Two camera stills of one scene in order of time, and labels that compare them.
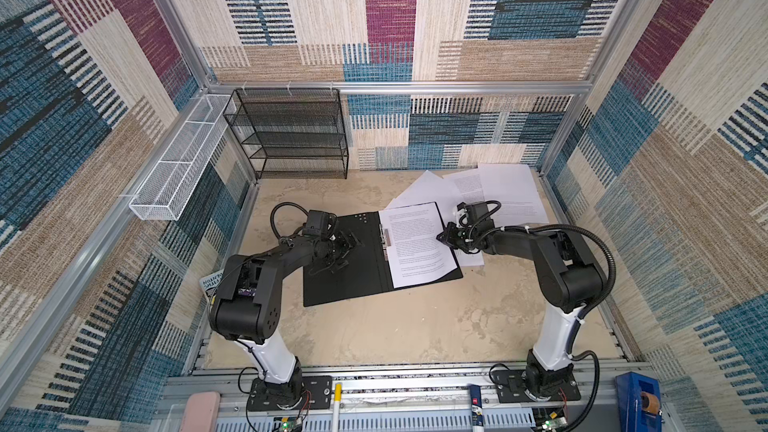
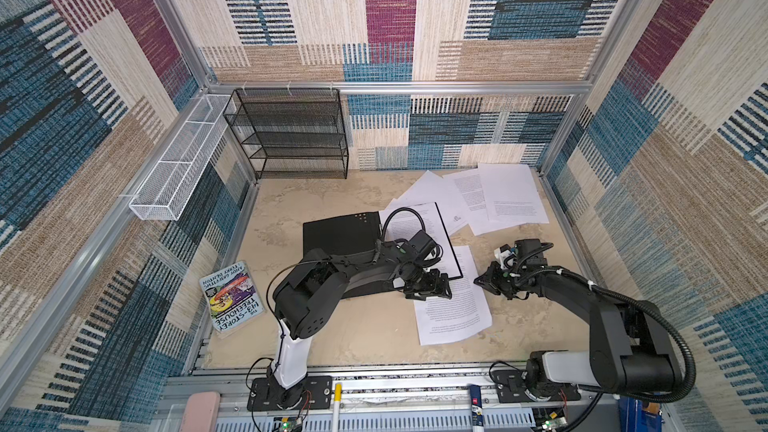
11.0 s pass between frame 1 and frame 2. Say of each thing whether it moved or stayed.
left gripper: moved
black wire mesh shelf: stayed
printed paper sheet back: stayed
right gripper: moved
